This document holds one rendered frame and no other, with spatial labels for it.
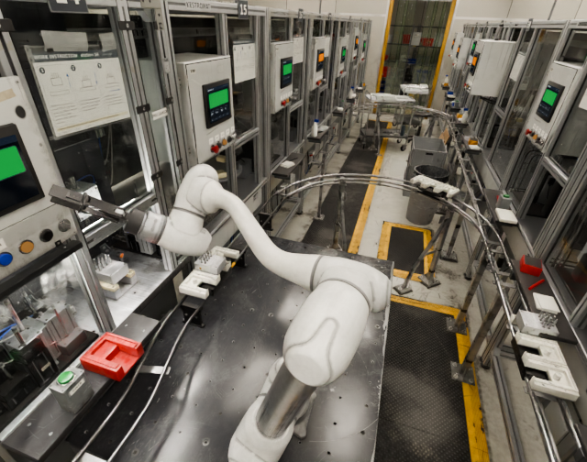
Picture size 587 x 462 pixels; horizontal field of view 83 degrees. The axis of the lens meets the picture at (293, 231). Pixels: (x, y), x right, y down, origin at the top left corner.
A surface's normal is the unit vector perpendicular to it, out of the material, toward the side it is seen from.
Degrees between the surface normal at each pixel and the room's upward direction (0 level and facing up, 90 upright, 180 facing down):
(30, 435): 0
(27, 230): 90
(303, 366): 84
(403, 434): 0
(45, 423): 0
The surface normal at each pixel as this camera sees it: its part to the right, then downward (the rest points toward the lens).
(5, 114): 0.96, 0.18
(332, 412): 0.04, -0.84
